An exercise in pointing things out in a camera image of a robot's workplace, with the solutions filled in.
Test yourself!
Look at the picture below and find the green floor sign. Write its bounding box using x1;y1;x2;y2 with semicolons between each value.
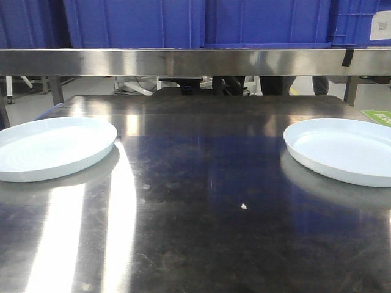
362;110;391;127

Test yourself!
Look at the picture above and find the light blue plate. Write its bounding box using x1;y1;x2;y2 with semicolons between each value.
283;118;390;188
1;117;118;183

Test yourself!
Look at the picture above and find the stainless steel shelf rail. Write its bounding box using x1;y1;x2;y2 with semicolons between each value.
1;47;390;77

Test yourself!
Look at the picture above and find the blue plastic crate, centre-right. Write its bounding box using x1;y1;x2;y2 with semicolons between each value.
204;0;331;49

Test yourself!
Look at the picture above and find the white QR label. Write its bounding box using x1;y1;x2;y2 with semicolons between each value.
370;10;391;41

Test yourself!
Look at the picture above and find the blue plastic crate, left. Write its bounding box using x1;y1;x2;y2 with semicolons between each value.
1;0;71;49

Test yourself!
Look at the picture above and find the blue ribbed crate, right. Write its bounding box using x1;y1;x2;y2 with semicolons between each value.
327;1;390;48

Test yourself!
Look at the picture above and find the black tape strip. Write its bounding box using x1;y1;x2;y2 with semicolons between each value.
342;48;354;67

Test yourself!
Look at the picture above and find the blue plastic crate, centre-left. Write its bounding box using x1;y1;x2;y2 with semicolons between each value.
64;1;205;49

